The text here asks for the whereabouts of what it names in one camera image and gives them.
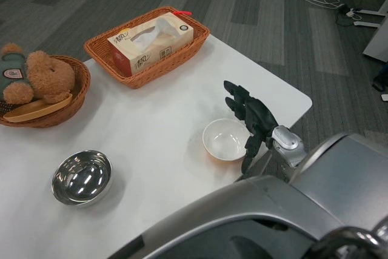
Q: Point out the white plastic bowl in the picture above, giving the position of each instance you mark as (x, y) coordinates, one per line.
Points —
(224, 140)

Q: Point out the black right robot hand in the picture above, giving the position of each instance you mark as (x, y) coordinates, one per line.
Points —
(257, 116)

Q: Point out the shiny steel bowl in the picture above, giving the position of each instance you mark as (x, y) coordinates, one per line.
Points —
(82, 177)

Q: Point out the white desk feet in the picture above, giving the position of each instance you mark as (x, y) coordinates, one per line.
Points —
(368, 24)

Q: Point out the rectangular wicker basket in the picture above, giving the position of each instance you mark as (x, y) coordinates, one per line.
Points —
(145, 81)

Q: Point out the red tag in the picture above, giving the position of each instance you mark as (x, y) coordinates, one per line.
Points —
(183, 12)

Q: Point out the silver robot chest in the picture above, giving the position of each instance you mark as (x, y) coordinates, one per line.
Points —
(242, 210)

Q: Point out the beige tissue box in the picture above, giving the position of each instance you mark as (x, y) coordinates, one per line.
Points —
(157, 55)

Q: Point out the black power strip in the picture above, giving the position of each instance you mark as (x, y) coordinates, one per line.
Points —
(345, 10)

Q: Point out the white board panel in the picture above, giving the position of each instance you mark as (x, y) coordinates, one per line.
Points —
(377, 40)

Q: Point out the round wicker basket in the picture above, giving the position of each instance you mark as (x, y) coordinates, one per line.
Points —
(80, 89)

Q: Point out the orange plastic plate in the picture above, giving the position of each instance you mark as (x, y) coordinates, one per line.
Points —
(36, 110)

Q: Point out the brown teddy bear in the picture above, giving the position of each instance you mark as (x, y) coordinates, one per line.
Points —
(48, 77)

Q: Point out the black floor item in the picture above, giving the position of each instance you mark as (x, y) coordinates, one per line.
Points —
(382, 81)

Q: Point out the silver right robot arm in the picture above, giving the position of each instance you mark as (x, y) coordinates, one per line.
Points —
(288, 140)

